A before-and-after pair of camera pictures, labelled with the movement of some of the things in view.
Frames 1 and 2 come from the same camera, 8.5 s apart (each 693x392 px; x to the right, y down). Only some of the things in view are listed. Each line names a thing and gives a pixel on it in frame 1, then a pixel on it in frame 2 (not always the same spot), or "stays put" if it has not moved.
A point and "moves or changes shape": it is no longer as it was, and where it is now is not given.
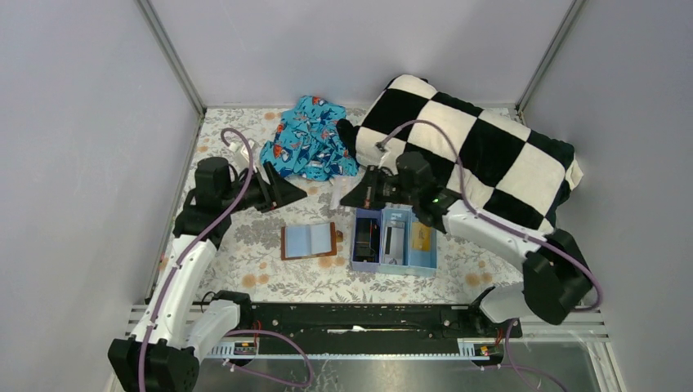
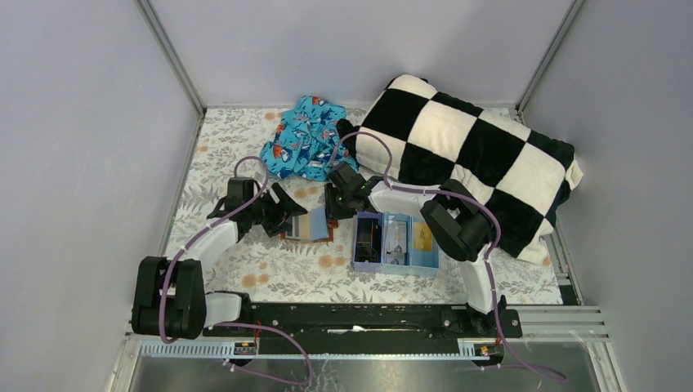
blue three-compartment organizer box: (392, 240) stays put
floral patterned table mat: (301, 249) stays put
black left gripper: (268, 187) → (276, 211)
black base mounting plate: (284, 322) stays put
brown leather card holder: (312, 240) moves or changes shape
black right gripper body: (373, 187) → (336, 198)
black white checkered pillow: (481, 158) stays put
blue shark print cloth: (306, 144) stays put
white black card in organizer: (394, 242) stays put
